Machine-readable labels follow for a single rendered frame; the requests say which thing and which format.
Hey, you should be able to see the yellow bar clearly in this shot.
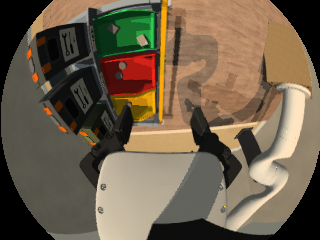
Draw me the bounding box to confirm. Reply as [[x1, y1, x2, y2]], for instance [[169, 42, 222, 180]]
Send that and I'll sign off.
[[159, 0, 167, 123]]

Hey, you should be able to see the red open bin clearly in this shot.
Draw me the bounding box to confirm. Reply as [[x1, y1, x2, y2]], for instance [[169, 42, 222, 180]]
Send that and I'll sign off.
[[99, 52, 156, 95]]

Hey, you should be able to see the green bin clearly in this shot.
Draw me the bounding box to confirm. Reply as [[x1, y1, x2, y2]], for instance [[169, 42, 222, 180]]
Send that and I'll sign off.
[[93, 9, 156, 58]]

